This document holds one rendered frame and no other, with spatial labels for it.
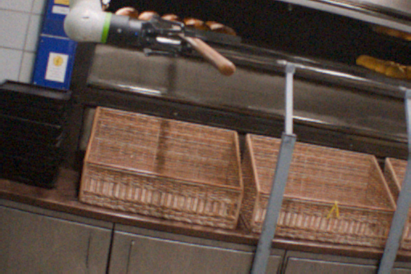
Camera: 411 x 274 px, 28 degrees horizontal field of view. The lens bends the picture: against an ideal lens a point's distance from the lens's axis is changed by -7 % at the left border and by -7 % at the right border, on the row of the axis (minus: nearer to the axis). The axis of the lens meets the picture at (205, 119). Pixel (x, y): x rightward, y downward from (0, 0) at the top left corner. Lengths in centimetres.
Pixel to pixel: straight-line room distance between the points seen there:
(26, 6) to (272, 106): 107
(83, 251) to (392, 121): 141
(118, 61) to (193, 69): 29
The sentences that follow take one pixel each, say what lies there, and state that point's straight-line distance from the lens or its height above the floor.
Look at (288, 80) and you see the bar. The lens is 297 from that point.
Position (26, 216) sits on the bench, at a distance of 290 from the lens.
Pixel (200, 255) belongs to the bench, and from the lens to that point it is 292.
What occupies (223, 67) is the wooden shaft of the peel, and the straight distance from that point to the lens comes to 176.
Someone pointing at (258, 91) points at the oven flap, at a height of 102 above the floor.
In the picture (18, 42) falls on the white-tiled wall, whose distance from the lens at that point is 336.
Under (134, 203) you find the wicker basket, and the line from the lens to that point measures 292.
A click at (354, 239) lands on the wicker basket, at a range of 306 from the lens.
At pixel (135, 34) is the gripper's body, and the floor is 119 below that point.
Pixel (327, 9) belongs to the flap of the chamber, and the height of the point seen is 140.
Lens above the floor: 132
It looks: 8 degrees down
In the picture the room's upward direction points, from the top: 11 degrees clockwise
